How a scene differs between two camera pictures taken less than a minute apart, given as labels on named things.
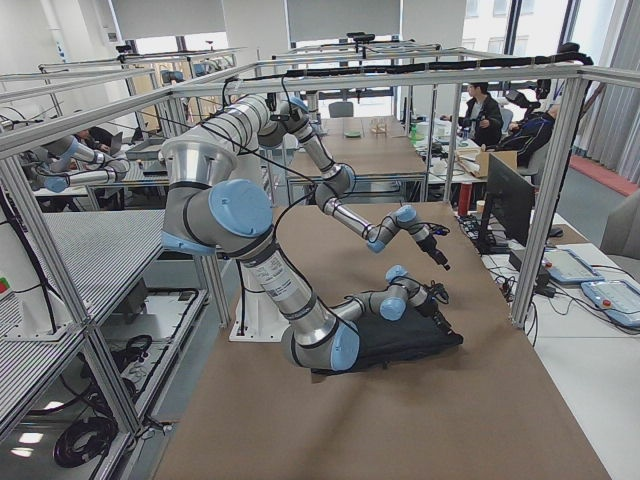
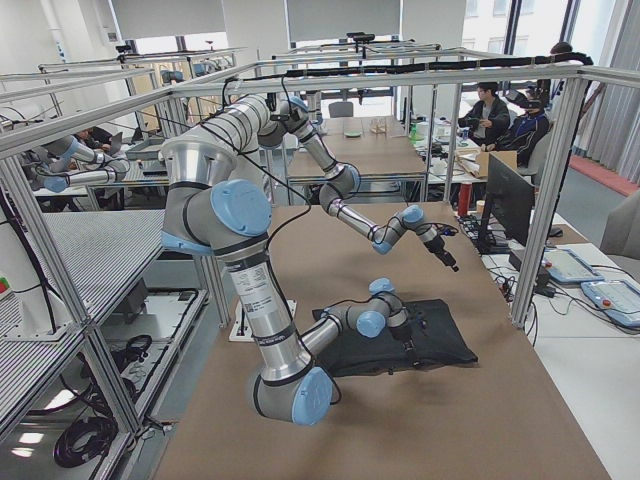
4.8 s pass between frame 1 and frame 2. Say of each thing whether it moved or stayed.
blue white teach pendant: stayed
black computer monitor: stayed
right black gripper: moved
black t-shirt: moved
